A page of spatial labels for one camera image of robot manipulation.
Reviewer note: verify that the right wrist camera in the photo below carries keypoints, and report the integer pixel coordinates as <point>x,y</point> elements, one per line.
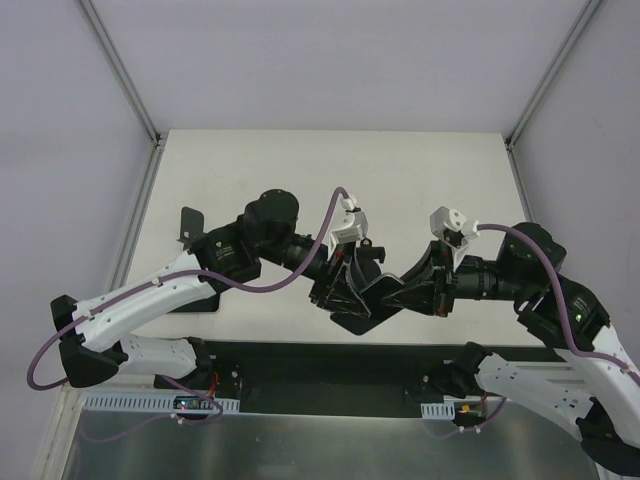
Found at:
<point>453,228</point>

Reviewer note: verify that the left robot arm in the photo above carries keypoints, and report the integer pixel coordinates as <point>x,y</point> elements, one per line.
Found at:
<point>260,252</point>

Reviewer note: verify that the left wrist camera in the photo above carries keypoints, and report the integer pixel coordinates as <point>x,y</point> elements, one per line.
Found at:
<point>352,226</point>

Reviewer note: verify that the silver-edged black phone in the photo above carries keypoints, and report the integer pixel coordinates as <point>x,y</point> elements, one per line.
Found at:
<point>378,308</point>

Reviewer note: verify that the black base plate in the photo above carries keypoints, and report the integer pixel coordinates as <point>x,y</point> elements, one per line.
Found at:
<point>357,380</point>

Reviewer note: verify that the aluminium frame post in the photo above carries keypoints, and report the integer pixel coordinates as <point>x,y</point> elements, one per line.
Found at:
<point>119,71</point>
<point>559,61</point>

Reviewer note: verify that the black round phone stand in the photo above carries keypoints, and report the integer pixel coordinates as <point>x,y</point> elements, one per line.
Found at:
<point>369,257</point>

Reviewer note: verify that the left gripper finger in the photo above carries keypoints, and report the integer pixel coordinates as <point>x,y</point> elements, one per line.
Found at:
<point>364,275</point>
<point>346,306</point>

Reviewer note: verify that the wooden base phone stand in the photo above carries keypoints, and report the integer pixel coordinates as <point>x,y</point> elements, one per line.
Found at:
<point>192,224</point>

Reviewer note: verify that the right white cable duct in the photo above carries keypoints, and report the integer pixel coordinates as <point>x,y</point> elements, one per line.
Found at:
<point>445,411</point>

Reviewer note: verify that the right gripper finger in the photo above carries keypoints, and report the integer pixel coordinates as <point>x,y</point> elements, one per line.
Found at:
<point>421,273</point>
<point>419,298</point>

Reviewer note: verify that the left aluminium frame post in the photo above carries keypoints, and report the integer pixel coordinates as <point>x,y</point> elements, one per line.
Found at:
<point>119,71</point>

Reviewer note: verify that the white cable duct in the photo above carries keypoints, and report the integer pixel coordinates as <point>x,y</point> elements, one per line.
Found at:
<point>445,411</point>
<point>159,403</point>

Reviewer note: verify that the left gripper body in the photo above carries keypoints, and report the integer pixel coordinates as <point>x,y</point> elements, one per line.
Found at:
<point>328,278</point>

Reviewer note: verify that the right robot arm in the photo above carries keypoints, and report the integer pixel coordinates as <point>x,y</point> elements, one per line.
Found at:
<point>521,264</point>

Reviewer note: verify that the left white cable duct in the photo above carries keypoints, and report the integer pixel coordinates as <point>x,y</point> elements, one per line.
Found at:
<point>159,403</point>

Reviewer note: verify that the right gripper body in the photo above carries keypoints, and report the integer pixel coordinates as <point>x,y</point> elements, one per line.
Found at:
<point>441,284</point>

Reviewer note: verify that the right aluminium frame post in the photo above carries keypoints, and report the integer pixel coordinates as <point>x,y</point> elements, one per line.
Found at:
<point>559,61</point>

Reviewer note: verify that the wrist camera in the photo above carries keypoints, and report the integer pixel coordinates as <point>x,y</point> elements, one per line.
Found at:
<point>352,226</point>
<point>453,228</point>

